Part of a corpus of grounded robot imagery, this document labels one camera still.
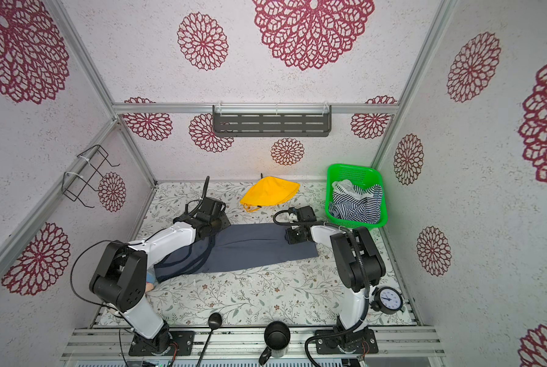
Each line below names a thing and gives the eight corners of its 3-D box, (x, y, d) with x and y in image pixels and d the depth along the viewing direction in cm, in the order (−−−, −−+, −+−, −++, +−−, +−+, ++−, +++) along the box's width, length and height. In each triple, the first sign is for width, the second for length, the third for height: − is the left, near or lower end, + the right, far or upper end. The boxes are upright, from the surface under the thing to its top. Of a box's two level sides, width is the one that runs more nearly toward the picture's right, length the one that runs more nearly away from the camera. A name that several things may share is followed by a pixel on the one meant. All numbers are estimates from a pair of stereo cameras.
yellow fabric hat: (237, 203, 114) (236, 200, 112) (271, 173, 128) (271, 169, 126) (267, 223, 107) (266, 219, 105) (300, 188, 121) (300, 185, 119)
